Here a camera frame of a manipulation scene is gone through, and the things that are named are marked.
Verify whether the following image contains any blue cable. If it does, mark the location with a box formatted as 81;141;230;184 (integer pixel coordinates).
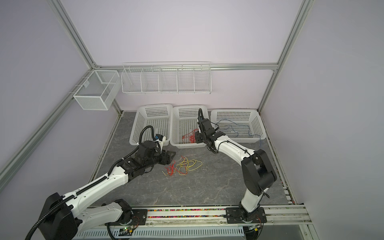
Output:
214;119;262;148

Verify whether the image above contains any red cable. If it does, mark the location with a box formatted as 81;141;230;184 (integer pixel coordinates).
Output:
181;128;199;145

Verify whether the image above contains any yellow cable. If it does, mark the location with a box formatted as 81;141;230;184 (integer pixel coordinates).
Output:
161;156;204;177

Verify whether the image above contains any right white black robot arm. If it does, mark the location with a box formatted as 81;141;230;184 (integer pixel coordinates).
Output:
195;116;277;224

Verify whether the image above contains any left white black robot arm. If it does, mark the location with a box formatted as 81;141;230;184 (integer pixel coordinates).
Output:
26;141;176;240

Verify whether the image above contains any middle white plastic basket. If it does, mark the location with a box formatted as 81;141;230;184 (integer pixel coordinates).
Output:
170;105;209;149

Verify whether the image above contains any white plastic basket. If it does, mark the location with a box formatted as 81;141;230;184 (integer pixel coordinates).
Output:
170;105;209;149
130;104;173;146
211;109;267;143

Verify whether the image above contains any right white plastic basket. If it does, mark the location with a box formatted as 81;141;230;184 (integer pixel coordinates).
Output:
211;109;267;143

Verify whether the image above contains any left white plastic basket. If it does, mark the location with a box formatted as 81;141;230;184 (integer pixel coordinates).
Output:
130;104;173;146

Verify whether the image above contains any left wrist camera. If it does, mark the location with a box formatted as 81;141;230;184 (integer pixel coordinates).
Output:
154;134;167;150

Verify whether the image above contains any white wire wall shelf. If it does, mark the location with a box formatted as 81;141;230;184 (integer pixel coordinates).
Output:
121;62;212;94

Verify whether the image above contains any white mesh wall box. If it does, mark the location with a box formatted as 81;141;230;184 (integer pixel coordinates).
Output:
74;70;122;111

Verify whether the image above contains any white vented cable duct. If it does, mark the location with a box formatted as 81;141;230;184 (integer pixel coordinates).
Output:
67;226;245;240

